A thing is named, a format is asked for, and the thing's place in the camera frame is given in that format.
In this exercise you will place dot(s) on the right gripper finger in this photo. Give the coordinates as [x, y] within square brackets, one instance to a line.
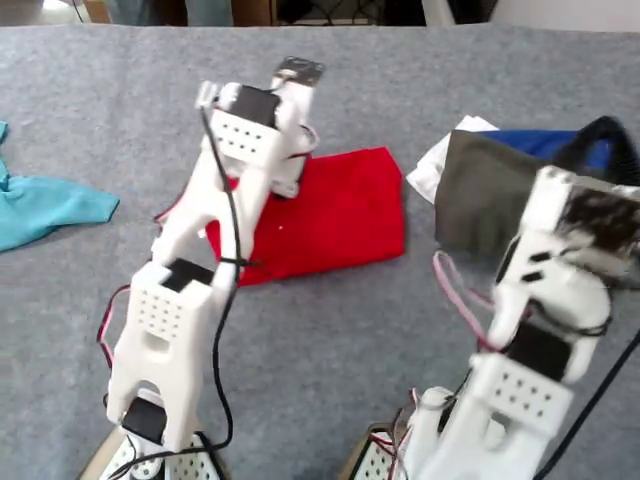
[582, 137]
[625, 152]

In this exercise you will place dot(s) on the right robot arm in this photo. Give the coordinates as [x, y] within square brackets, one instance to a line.
[520, 395]

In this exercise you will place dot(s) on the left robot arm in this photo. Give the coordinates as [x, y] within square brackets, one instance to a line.
[160, 310]

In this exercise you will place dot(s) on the blue shirt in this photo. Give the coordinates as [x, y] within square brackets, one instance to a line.
[530, 142]

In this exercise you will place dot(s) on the olive grey shirt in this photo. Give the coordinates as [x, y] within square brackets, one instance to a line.
[475, 200]

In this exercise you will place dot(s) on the white shirt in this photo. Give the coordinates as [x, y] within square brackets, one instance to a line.
[425, 175]

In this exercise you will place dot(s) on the red shirt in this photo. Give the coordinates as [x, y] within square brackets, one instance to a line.
[340, 210]

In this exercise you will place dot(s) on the teal shirt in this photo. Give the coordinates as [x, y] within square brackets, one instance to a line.
[45, 205]

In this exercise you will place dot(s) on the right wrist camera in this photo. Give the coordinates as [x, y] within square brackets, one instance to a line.
[600, 220]

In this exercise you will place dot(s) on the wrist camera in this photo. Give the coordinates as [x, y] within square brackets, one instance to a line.
[301, 70]
[600, 220]

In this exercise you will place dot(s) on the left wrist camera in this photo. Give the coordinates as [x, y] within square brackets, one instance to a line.
[301, 70]

